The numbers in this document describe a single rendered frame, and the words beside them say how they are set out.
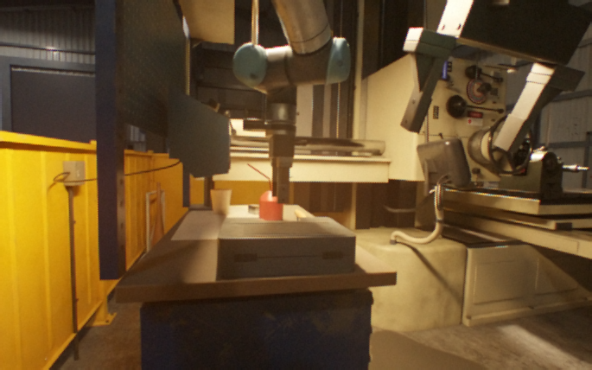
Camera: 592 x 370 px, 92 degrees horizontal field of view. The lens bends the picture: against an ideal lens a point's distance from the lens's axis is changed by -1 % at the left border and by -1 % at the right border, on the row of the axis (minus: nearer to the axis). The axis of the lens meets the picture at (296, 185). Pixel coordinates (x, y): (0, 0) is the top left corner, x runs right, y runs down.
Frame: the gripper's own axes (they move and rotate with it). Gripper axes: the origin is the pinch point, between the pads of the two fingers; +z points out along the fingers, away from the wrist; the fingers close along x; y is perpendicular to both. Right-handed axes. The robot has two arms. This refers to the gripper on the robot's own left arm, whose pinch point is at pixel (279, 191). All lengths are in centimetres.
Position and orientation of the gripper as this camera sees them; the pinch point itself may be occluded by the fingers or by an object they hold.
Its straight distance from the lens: 70.7
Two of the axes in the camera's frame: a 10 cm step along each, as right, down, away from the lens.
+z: -0.3, 10.0, 0.7
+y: 9.8, 0.2, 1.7
